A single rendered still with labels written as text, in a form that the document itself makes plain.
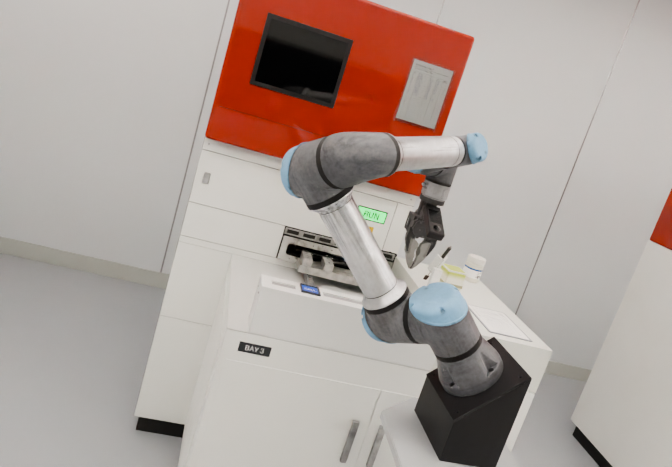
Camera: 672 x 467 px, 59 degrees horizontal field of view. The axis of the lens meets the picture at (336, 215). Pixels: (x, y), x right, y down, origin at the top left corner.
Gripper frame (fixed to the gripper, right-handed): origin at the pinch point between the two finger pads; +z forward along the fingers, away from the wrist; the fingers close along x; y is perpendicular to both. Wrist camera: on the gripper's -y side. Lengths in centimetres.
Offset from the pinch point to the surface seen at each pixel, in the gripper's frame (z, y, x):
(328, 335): 24.6, -4.0, 18.1
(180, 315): 57, 58, 59
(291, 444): 60, -4, 19
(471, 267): 9, 49, -42
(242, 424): 57, -4, 34
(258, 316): 23.5, -4.0, 38.6
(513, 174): -19, 207, -125
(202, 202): 12, 58, 61
